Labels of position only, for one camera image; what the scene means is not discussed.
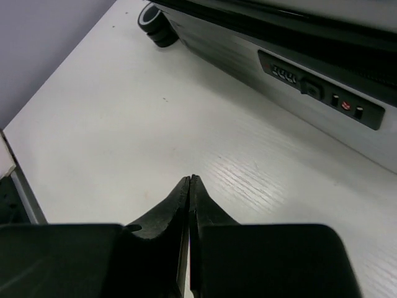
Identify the aluminium table rail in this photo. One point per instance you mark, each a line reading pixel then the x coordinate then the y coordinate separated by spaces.
pixel 18 202

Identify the black white space suitcase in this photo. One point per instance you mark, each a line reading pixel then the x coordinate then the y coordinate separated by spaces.
pixel 331 63

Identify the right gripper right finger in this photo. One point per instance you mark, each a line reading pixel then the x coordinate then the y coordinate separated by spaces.
pixel 229 259

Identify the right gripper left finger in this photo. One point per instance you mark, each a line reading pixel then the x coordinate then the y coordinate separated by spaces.
pixel 146 258

